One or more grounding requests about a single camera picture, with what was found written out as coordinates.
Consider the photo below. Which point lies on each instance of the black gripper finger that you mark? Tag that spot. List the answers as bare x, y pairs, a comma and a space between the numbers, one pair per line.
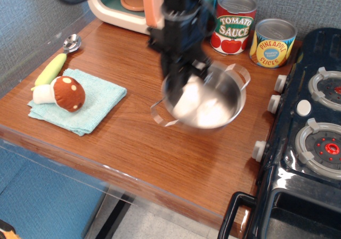
176, 70

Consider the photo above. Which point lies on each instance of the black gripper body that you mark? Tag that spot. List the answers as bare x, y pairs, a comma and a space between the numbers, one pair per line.
179, 42

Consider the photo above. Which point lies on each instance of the stainless steel pot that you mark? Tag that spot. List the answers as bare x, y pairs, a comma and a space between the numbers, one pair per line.
208, 103

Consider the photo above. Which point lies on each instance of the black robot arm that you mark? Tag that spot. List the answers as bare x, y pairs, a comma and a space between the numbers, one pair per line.
187, 7

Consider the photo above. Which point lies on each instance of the light blue cloth napkin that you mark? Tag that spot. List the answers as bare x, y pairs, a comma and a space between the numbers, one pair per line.
101, 97

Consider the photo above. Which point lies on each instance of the black toy stove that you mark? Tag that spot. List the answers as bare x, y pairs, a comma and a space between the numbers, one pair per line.
298, 184

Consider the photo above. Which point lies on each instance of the teal toy microwave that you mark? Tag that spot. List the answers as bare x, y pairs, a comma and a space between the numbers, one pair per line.
112, 12

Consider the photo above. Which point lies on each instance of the tomato sauce can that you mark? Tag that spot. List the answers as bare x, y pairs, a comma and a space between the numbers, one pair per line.
234, 19

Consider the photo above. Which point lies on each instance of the pineapple slices can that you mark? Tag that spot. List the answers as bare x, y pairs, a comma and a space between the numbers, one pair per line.
272, 42

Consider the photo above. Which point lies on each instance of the plush brown mushroom toy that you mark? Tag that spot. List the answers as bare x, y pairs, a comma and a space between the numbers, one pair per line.
64, 91

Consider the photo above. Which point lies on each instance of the orange object at corner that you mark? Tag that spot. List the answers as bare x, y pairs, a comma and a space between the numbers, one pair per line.
8, 231

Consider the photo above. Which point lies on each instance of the spoon with yellow-green handle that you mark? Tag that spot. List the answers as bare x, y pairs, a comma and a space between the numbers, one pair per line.
71, 44

